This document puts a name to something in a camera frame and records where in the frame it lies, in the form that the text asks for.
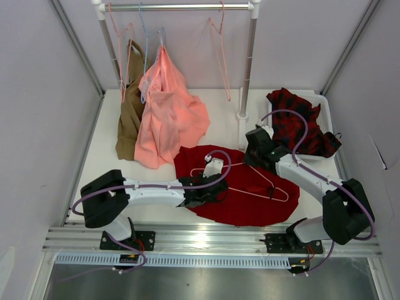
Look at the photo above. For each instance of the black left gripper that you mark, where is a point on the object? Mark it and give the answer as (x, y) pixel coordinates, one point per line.
(212, 199)

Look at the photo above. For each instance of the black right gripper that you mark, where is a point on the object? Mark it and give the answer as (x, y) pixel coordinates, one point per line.
(247, 160)

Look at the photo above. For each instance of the red skirt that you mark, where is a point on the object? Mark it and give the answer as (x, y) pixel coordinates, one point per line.
(255, 197)

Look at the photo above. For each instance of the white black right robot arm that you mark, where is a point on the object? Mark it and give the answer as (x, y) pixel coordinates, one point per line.
(346, 212)

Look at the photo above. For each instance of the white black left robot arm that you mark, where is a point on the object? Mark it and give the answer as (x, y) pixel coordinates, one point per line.
(103, 200)

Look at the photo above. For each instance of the red black plaid garment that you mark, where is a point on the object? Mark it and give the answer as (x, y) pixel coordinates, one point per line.
(296, 114)

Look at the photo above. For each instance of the white plastic basket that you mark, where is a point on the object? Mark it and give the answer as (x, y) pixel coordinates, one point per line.
(323, 120)

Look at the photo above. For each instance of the salmon pink garment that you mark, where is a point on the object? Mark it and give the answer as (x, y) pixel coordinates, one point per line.
(172, 117)

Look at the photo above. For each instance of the brown garment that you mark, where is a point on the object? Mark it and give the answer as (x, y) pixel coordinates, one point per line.
(132, 108)

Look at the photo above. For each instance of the silver clothes rack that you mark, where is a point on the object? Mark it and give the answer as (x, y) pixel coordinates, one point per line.
(101, 8)

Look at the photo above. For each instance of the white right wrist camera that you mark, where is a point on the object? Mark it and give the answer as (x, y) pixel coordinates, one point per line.
(266, 127)

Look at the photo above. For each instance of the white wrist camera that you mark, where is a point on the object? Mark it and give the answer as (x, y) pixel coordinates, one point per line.
(213, 166)
(266, 127)

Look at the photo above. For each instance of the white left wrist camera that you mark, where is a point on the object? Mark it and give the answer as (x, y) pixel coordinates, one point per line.
(213, 166)

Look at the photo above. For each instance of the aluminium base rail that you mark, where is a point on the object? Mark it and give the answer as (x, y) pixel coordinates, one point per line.
(185, 238)

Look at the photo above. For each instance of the white slotted cable duct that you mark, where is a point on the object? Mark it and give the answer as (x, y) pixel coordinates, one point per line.
(181, 261)

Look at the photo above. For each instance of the blue wire hanger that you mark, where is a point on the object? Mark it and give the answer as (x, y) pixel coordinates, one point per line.
(144, 47)
(161, 34)

